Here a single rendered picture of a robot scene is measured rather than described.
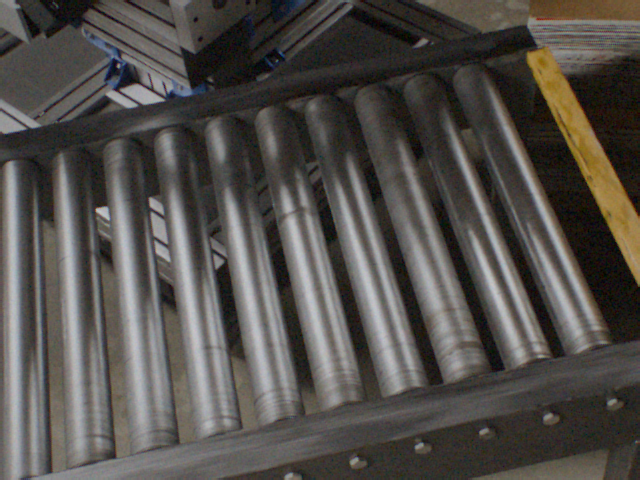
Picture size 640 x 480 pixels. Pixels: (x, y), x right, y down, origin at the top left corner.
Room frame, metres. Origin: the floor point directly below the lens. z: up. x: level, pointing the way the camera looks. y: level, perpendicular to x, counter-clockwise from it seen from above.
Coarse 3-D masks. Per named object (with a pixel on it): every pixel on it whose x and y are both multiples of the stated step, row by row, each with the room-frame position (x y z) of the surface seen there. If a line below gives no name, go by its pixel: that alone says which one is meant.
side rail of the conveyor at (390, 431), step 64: (448, 384) 0.55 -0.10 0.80; (512, 384) 0.54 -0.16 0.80; (576, 384) 0.53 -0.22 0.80; (192, 448) 0.52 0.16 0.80; (256, 448) 0.51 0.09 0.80; (320, 448) 0.50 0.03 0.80; (384, 448) 0.50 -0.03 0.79; (448, 448) 0.50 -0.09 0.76; (512, 448) 0.51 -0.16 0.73; (576, 448) 0.51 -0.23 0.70
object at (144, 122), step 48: (432, 48) 1.05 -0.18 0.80; (480, 48) 1.04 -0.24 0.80; (528, 48) 1.02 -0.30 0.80; (192, 96) 1.03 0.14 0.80; (240, 96) 1.02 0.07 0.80; (288, 96) 1.00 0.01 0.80; (336, 96) 1.00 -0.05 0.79; (528, 96) 1.02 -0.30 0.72; (0, 144) 1.00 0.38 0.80; (48, 144) 0.98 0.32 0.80; (96, 144) 0.98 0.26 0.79; (144, 144) 0.98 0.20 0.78; (48, 192) 0.97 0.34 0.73; (96, 192) 0.97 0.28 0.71
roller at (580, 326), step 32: (480, 64) 1.01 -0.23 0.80; (480, 96) 0.95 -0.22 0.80; (480, 128) 0.90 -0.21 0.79; (512, 128) 0.89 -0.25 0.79; (512, 160) 0.84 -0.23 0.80; (512, 192) 0.79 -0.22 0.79; (544, 192) 0.79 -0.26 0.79; (512, 224) 0.76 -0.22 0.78; (544, 224) 0.73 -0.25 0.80; (544, 256) 0.69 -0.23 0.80; (544, 288) 0.66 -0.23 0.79; (576, 288) 0.64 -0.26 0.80; (576, 320) 0.60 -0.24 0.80; (576, 352) 0.57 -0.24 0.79
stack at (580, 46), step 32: (544, 32) 1.30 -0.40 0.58; (576, 32) 1.29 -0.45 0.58; (608, 32) 1.28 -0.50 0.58; (576, 64) 1.29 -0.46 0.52; (608, 64) 1.27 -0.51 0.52; (576, 96) 1.29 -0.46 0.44; (608, 96) 1.27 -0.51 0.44; (544, 128) 1.31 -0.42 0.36; (608, 128) 1.28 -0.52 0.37; (544, 160) 1.31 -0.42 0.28; (576, 192) 1.29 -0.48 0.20; (576, 224) 1.28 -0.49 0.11; (576, 256) 1.28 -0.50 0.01; (608, 256) 1.26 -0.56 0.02
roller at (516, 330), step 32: (416, 96) 0.97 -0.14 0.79; (416, 128) 0.94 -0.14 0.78; (448, 128) 0.90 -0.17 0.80; (448, 160) 0.85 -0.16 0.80; (448, 192) 0.81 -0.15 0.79; (480, 192) 0.80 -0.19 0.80; (480, 224) 0.75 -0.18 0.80; (480, 256) 0.71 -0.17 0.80; (480, 288) 0.67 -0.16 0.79; (512, 288) 0.65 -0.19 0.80; (512, 320) 0.61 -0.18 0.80; (512, 352) 0.58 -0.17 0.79; (544, 352) 0.57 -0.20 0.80
